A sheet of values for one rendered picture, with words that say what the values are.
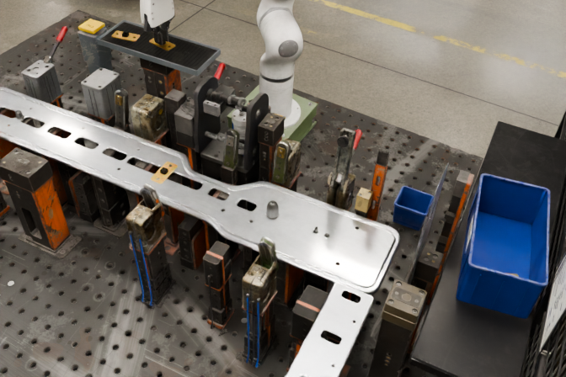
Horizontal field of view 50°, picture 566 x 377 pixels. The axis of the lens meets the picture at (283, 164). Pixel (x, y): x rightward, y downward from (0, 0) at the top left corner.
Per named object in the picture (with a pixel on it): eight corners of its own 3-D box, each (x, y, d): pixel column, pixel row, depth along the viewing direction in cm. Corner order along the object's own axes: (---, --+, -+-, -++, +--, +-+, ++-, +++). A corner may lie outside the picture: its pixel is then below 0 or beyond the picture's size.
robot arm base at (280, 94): (269, 89, 234) (269, 49, 221) (310, 108, 227) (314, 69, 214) (238, 115, 223) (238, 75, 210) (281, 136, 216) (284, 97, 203)
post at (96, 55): (99, 135, 227) (75, 32, 197) (112, 124, 232) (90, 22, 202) (115, 142, 225) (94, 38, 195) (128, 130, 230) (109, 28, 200)
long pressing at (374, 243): (-54, 124, 185) (-56, 119, 184) (2, 86, 200) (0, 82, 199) (374, 300, 143) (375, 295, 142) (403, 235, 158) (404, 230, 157)
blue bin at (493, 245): (454, 300, 139) (467, 264, 130) (468, 208, 160) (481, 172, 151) (529, 321, 135) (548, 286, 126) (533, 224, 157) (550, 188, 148)
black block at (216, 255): (199, 327, 170) (191, 262, 150) (219, 299, 177) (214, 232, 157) (224, 339, 167) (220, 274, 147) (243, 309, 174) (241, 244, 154)
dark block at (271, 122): (257, 225, 197) (257, 124, 169) (267, 211, 202) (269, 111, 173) (271, 230, 196) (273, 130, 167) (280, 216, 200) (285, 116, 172)
